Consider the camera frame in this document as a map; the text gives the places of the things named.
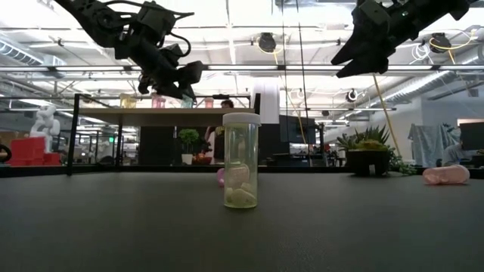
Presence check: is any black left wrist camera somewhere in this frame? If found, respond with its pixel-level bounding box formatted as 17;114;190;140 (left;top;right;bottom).
136;2;178;38

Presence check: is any black computer monitor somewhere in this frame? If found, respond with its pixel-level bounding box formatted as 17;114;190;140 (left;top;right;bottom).
278;114;318;145
458;121;484;151

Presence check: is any thin black hanging cable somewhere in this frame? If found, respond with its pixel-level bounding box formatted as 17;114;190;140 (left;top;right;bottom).
280;0;288;168

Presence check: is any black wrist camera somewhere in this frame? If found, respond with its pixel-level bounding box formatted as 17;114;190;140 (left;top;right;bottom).
361;1;391;27
136;2;178;38

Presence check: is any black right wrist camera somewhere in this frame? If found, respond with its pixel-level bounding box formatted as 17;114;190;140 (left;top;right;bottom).
361;1;391;27

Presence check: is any wooden shelf with black frame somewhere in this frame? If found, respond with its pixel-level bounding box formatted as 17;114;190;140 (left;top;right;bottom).
66;92;262;177

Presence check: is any yellow hanging cable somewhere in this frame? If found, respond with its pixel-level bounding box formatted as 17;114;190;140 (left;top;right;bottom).
371;73;402;158

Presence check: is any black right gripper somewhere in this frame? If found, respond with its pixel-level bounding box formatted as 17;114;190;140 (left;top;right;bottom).
330;0;420;79

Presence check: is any silver ventilation duct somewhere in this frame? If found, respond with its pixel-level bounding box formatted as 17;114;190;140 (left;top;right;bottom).
0;36;67;79
368;70;461;109

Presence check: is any black cabinet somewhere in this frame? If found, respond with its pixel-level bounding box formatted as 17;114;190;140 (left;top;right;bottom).
138;125;175;166

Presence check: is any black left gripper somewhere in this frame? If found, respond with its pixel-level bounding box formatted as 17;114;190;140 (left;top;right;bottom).
127;36;206;104

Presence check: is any grey hanging cloth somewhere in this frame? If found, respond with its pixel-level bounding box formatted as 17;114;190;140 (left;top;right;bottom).
407;123;461;163

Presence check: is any succulent plant in pot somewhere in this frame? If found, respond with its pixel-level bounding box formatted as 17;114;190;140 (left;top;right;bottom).
335;125;417;177

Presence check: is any suspended linear light rail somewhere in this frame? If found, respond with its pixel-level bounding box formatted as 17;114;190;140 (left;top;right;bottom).
0;63;484;73

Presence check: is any white seated figure statue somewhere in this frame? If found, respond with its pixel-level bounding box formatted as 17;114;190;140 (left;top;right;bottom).
29;104;62;154

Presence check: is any small green topiary plant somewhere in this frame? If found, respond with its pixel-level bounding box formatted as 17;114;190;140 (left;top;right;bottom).
178;128;200;166

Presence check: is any red box stack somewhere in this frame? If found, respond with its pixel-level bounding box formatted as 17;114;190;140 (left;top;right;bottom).
6;136;62;167

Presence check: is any person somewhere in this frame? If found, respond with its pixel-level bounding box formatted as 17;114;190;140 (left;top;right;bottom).
205;99;235;164
441;141;473;167

